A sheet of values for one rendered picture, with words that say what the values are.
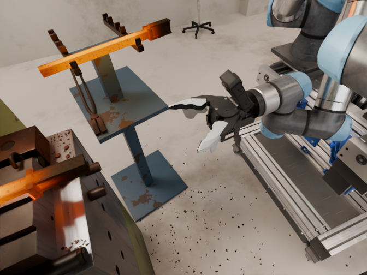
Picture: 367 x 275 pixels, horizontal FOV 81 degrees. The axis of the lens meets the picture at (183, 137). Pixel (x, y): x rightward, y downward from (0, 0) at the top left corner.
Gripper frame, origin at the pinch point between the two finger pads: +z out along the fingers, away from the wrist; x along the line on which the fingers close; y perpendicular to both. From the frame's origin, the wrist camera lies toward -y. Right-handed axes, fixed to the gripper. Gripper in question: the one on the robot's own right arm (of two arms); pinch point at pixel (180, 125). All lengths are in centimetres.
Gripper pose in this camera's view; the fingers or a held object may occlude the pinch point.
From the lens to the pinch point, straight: 46.8
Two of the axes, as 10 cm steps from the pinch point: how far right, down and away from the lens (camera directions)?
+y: 0.7, 6.5, 7.6
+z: -9.0, 3.7, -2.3
